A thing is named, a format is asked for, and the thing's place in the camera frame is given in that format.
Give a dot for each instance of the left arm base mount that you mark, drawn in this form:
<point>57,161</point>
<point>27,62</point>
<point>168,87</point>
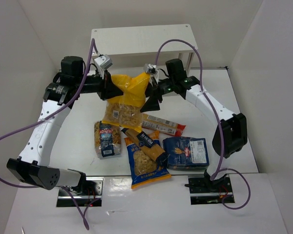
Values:
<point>91,194</point>

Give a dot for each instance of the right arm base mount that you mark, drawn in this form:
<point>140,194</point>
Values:
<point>203,191</point>

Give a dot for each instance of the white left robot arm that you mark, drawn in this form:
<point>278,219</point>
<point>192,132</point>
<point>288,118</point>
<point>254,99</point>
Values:
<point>32,165</point>

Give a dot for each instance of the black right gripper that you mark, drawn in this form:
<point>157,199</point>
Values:
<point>153,90</point>

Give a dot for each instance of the white two-tier shelf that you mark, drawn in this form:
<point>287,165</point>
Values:
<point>136,46</point>

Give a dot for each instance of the red spaghetti pasta packet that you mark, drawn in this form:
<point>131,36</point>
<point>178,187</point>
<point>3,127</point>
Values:
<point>162,125</point>

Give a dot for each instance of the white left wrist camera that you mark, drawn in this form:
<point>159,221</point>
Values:
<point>103,62</point>

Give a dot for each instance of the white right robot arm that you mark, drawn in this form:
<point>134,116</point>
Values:
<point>230,128</point>

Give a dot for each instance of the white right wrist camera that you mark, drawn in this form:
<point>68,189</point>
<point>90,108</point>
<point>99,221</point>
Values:
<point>151,70</point>

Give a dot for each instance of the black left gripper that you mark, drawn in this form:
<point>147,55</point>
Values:
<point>105,86</point>

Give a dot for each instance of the blue orange shell pasta bag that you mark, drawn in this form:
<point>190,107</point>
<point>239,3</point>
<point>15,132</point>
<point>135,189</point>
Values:
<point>143,169</point>

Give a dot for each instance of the dark blue pasta box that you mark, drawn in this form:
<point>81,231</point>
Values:
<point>186,153</point>

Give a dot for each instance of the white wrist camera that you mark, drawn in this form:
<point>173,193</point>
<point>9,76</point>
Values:
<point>103,62</point>
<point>151,70</point>

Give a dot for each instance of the yellow macaroni pasta bag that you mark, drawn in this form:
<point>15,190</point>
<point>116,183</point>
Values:
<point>124,110</point>

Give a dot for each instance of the Agnesi fusilli pasta bag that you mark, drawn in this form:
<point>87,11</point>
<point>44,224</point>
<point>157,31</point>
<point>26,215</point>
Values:
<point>107,140</point>

